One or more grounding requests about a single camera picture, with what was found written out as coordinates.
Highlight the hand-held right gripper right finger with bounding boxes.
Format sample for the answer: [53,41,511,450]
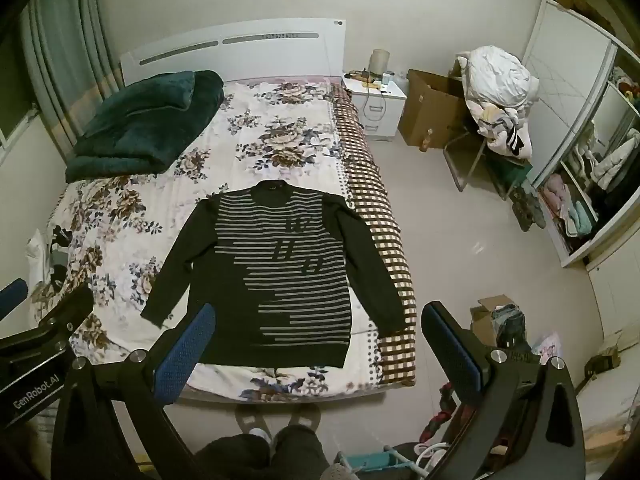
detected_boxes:
[421,301,587,480]

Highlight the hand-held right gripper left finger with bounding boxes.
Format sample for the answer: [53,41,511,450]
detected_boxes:
[50,303,217,480]

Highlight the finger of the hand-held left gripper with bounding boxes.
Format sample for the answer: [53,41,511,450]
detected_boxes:
[30,285,96,347]
[0,279,29,317]

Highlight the black grey-striped sweater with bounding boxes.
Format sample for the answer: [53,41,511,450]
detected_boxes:
[141,180,407,368]

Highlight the small cardboard box with clothes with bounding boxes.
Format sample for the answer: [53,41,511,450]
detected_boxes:
[470,295,530,357]

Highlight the pile of white clothes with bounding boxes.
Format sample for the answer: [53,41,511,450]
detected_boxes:
[458,45,542,158]

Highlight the white pillow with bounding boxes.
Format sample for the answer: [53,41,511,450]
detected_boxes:
[26,229,56,288]

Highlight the red and black tool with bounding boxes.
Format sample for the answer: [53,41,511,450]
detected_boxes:
[419,381,473,442]

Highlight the pink printed bag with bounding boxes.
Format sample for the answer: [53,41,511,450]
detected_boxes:
[531,331,562,362]

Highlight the brown checked bed cover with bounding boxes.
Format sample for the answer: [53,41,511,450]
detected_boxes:
[330,82,418,387]

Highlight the teal basket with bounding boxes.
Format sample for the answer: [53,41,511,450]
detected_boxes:
[344,452,397,480]

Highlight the person's legs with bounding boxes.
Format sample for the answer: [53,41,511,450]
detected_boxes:
[194,405,330,480]

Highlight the dark green slippers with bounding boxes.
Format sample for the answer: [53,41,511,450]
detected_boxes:
[511,184,547,232]

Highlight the dark green plush blanket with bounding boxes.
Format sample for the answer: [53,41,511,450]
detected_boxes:
[65,70,225,184]

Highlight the large cardboard box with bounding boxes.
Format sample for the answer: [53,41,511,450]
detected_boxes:
[397,68,472,150]

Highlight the grey-green curtain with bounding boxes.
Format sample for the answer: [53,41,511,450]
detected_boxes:
[20,0,124,161]

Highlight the white nightstand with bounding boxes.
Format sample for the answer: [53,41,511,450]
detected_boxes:
[341,73,407,142]

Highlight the white bed headboard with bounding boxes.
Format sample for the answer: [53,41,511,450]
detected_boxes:
[119,19,347,86]

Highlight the white wardrobe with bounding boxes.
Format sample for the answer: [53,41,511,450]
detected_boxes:
[520,0,640,268]

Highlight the boxes atop wardrobe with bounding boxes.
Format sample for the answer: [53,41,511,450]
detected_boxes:
[545,0,618,33]

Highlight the metal frame chair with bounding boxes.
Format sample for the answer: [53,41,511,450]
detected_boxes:
[444,122,533,202]

